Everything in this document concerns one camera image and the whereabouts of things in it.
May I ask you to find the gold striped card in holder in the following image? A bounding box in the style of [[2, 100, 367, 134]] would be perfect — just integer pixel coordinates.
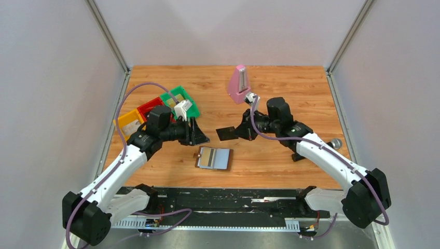
[[198, 147, 215, 169]]

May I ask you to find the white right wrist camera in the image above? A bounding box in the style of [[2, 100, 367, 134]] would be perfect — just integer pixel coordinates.
[[244, 92, 260, 109]]

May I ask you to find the gold card in green bin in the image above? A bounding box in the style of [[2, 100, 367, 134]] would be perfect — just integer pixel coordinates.
[[165, 94, 185, 107]]

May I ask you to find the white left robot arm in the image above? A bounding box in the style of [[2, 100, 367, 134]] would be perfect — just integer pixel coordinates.
[[62, 105, 210, 248]]

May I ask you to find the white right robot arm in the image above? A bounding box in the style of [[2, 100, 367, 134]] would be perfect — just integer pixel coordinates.
[[235, 93, 392, 228]]

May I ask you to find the red plastic bin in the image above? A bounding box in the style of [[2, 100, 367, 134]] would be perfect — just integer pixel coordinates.
[[137, 97, 164, 121]]

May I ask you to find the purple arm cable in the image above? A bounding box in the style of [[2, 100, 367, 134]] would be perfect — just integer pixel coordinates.
[[249, 98, 390, 240], [64, 81, 193, 249]]

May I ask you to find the silver card in yellow bin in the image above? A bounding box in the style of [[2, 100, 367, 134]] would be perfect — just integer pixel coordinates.
[[121, 120, 140, 136]]

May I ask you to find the brown leather card holder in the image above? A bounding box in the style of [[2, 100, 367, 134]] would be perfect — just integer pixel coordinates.
[[193, 146, 233, 171]]

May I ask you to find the black mounting rail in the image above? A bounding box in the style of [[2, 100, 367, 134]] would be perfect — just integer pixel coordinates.
[[74, 187, 331, 232]]

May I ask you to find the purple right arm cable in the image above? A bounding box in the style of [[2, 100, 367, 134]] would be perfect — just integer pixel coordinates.
[[249, 98, 390, 240]]

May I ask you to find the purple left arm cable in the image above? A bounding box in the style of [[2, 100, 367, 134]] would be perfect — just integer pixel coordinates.
[[64, 81, 193, 249]]

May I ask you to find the pink metronome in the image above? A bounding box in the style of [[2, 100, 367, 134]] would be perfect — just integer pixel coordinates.
[[227, 64, 251, 104]]

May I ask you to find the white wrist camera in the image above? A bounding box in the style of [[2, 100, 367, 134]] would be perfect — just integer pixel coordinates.
[[244, 92, 260, 109], [173, 100, 193, 121]]

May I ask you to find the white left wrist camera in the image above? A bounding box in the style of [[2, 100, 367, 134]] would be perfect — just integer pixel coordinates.
[[173, 100, 193, 121]]

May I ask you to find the black microphone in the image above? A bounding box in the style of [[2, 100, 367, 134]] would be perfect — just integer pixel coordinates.
[[291, 138, 343, 162]]

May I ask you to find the yellow plastic bin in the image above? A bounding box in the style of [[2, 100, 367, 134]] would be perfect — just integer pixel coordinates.
[[118, 109, 145, 141]]

